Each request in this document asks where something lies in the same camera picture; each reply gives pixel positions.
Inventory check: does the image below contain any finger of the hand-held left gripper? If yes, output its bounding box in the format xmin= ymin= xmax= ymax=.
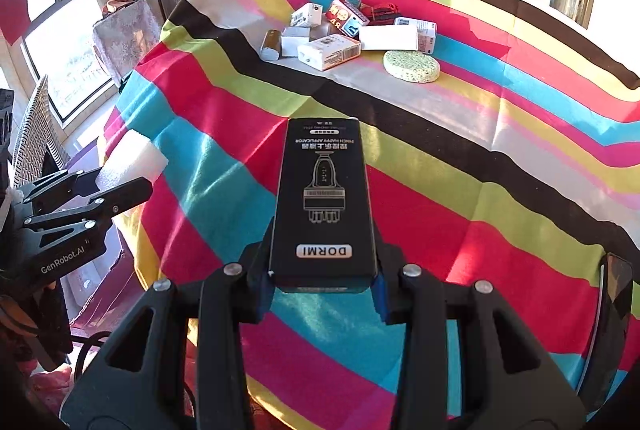
xmin=22 ymin=177 xmax=154 ymax=236
xmin=21 ymin=167 xmax=105 ymax=207

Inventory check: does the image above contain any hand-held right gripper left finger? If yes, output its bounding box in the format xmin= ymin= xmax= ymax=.
xmin=60 ymin=220 xmax=276 ymax=430

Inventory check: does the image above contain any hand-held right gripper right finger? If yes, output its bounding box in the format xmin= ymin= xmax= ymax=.
xmin=370 ymin=230 xmax=588 ymax=430

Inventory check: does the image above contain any round purple bin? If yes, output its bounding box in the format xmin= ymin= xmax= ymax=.
xmin=62 ymin=137 xmax=151 ymax=336

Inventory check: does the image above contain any black printed box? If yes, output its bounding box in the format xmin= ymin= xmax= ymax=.
xmin=269 ymin=117 xmax=379 ymax=295

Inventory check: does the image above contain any small white box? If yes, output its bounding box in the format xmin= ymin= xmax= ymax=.
xmin=280 ymin=26 xmax=314 ymax=58

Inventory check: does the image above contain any white and orange box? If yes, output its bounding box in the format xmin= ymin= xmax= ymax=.
xmin=298 ymin=34 xmax=362 ymax=71

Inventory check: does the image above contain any white box with dark print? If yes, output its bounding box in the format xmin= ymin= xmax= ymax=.
xmin=290 ymin=3 xmax=324 ymax=29

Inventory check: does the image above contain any wicker chair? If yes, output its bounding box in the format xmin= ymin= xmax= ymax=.
xmin=10 ymin=75 xmax=72 ymax=189

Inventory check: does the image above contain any side table with floral cloth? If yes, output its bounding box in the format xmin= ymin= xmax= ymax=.
xmin=92 ymin=0 xmax=162 ymax=87

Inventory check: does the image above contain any striped colourful tablecloth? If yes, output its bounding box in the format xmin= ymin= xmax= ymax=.
xmin=97 ymin=0 xmax=640 ymax=430

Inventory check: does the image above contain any red hanging cloth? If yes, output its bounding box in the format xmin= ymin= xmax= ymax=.
xmin=0 ymin=0 xmax=32 ymax=47

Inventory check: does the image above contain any round green sponge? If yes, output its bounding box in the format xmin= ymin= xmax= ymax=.
xmin=383 ymin=50 xmax=441 ymax=84

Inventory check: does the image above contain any plain white box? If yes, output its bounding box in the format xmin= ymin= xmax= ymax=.
xmin=359 ymin=25 xmax=419 ymax=52

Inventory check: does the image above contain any white box with label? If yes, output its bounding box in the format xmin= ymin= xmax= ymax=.
xmin=395 ymin=16 xmax=437 ymax=56

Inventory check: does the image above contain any colourful printed cube box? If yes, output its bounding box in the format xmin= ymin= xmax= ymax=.
xmin=326 ymin=0 xmax=371 ymax=39

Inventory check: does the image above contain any red mesh bag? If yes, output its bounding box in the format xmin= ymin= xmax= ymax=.
xmin=360 ymin=2 xmax=402 ymax=27

